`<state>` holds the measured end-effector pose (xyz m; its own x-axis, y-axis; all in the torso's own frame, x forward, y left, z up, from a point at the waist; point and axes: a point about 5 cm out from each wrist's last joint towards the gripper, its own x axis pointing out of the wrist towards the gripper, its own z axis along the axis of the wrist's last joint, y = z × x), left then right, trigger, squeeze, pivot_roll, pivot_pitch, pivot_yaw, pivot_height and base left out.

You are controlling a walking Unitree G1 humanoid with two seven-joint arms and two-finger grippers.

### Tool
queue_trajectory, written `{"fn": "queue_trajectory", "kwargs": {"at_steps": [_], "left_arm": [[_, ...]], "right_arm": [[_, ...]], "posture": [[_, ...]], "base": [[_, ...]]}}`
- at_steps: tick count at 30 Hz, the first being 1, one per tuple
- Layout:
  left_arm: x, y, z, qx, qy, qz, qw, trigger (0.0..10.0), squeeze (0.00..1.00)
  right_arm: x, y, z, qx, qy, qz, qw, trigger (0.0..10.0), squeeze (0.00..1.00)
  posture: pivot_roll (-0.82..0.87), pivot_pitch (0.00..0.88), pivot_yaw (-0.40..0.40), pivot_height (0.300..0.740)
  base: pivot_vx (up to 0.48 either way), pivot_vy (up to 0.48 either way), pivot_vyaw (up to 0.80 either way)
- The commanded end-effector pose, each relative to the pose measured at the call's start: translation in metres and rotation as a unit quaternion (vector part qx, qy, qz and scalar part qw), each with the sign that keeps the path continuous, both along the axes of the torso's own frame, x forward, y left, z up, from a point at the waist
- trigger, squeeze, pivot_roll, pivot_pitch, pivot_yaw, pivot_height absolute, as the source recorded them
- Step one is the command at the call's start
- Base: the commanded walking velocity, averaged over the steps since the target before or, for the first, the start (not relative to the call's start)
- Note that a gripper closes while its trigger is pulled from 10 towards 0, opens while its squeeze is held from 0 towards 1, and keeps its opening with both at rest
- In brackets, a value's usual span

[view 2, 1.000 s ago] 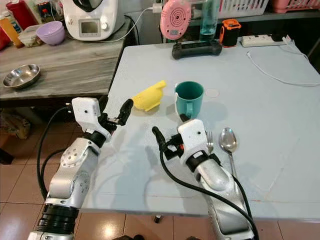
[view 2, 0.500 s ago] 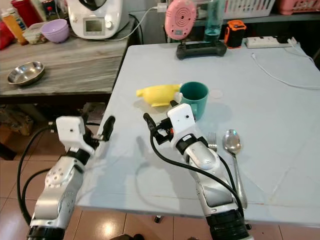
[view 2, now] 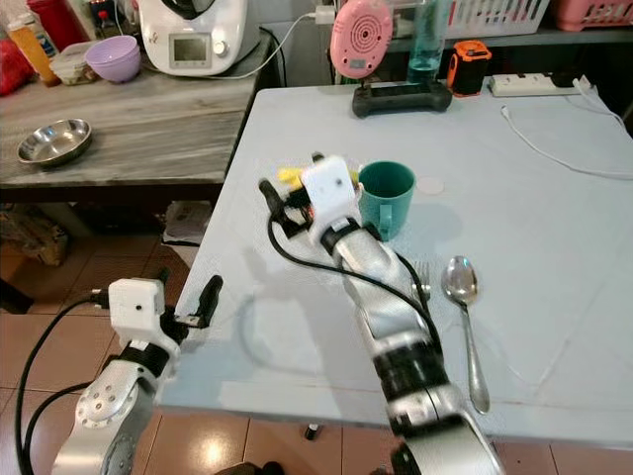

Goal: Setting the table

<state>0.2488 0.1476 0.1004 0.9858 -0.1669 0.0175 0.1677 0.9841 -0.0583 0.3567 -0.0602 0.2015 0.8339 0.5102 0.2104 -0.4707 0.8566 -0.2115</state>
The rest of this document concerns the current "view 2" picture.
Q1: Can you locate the stainless steel bowl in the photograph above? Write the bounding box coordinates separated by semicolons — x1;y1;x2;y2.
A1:
17;119;93;168

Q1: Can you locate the white paper bag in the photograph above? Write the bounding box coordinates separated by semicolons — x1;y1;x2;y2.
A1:
162;201;215;245

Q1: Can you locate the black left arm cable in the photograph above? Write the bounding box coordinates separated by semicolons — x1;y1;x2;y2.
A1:
14;288;111;475

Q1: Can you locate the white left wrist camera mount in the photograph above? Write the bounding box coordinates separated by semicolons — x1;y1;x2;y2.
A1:
107;278;168;347

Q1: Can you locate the black handheld controller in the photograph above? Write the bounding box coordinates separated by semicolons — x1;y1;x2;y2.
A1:
351;79;455;121

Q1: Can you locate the white charger with cable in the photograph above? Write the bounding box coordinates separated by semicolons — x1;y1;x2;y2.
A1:
216;7;338;81

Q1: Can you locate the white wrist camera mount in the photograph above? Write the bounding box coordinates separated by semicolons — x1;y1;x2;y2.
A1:
107;278;168;347
300;155;361;246

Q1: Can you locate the purple plastic bowl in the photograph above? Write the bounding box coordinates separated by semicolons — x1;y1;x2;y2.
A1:
85;36;142;85

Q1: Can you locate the white plastic basket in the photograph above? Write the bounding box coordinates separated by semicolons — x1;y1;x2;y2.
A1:
445;0;551;39

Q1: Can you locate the grey wooden side table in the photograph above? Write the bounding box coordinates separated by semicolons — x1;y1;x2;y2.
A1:
0;35;270;209

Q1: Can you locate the small round white disc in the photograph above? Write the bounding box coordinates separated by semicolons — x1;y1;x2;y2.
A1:
416;175;447;197

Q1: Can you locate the green mug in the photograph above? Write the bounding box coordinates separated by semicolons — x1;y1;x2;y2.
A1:
357;160;416;242

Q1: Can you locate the metal fork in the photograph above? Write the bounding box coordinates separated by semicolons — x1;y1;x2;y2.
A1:
412;261;434;302

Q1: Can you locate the clear teal bottle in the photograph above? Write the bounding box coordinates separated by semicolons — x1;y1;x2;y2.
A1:
406;0;452;85

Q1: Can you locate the orange and black device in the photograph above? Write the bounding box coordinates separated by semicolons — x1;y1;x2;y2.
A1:
446;40;496;98

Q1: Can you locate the orange bottle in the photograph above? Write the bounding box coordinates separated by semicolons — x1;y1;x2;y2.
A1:
5;18;61;87

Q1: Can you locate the small black appliance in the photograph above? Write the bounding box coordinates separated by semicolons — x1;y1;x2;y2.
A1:
86;0;126;40

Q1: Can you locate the clear plastic food container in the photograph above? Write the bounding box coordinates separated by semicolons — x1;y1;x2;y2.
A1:
49;42;101;86

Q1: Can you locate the thin white cable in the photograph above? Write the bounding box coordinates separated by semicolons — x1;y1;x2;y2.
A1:
501;103;633;182

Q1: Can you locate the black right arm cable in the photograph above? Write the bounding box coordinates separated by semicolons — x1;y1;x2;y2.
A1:
266;220;442;343

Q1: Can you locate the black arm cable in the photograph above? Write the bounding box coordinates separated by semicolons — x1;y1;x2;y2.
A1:
266;220;442;343
14;288;111;475

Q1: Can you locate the red canister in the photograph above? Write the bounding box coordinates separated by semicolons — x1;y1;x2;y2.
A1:
28;0;89;51

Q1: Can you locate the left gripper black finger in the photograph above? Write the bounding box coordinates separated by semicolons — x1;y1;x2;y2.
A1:
196;274;225;330

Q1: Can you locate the crumpled clear plastic bag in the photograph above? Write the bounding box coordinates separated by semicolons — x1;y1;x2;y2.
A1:
0;205;67;267

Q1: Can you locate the pink plastic basket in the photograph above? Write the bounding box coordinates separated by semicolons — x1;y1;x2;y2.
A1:
554;0;633;32

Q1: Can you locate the yellow sponge cloth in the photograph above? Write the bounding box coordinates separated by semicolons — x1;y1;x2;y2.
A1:
277;166;308;192

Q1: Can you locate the white power strip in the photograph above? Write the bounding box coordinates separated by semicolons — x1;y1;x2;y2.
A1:
490;72;584;99

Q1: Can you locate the pink round device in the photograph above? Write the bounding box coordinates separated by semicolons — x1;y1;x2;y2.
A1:
329;0;395;81

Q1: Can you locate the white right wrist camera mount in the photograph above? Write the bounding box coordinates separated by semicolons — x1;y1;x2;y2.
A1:
300;155;361;246

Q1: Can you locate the metal spoon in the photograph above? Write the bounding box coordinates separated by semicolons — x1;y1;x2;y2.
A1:
442;255;493;416

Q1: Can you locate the red plastic bag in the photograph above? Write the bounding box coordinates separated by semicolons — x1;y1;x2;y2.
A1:
0;38;34;99

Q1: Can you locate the white kitchen machine with display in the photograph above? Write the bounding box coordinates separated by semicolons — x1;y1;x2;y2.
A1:
136;0;249;79

